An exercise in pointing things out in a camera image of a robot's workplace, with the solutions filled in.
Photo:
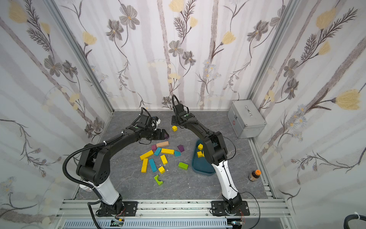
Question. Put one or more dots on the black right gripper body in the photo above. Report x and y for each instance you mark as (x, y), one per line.
(177, 119)

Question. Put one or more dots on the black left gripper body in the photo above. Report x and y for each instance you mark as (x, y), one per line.
(159, 134)

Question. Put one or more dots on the yellow rectangular block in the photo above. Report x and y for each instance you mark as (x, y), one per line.
(164, 159)

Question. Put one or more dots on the yellow cube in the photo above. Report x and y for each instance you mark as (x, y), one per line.
(200, 147)

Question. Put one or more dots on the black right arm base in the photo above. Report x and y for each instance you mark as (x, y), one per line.
(220, 208)

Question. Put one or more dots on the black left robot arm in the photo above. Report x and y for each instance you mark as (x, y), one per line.
(94, 166)

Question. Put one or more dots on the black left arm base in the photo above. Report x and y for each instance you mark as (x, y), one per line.
(124, 208)

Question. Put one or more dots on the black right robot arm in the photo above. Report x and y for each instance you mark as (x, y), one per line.
(215, 152)

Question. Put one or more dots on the tan long block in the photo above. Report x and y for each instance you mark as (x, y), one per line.
(162, 144)

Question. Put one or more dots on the teal upright block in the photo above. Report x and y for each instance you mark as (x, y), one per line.
(158, 151)

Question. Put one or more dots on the long yellow plank block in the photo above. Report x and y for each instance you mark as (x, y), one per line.
(168, 151)

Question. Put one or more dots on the small teal block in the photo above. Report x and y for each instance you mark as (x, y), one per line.
(177, 153)

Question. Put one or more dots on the purple triangular block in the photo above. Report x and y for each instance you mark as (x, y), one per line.
(181, 148)

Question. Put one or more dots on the large teal flat block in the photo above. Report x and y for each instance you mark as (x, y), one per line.
(152, 165)

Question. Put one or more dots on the small yellow block front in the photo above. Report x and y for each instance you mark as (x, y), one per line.
(161, 170)

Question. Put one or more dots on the green rectangular block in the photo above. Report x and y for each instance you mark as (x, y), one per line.
(183, 166)

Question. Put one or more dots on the green arch block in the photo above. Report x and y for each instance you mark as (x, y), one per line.
(158, 181)

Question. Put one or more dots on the teal plastic bin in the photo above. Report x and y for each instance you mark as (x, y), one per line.
(200, 164)

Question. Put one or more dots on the silver aluminium first aid case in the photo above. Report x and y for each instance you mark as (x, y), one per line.
(245, 119)

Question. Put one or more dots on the brown bottle orange cap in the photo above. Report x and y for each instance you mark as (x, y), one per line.
(254, 175)

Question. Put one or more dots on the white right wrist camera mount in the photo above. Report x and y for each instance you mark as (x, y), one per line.
(155, 122)

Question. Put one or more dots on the white cable tray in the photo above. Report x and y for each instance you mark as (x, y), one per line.
(164, 224)

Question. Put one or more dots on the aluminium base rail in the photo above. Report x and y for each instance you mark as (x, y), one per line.
(254, 212)

